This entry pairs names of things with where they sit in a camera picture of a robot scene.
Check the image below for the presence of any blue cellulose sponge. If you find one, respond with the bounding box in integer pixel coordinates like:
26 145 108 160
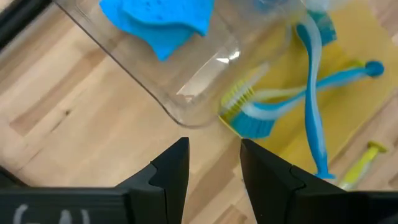
98 0 216 37
124 27 201 62

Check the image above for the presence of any yellow translucent plastic bin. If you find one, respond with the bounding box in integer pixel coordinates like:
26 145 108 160
217 0 398 175

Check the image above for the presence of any green white dish brush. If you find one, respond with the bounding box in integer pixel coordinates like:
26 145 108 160
219 58 368 124
338 140 389 191

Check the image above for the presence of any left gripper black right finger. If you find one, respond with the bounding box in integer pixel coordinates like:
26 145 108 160
240 138 398 224

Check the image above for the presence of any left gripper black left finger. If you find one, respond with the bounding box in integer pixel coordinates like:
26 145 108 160
0 136 190 224

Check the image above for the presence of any clear shallow plastic bin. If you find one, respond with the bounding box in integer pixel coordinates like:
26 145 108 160
52 0 308 129

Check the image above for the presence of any blue white dish brush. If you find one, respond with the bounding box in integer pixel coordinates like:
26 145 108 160
230 59 386 140
295 11 338 181

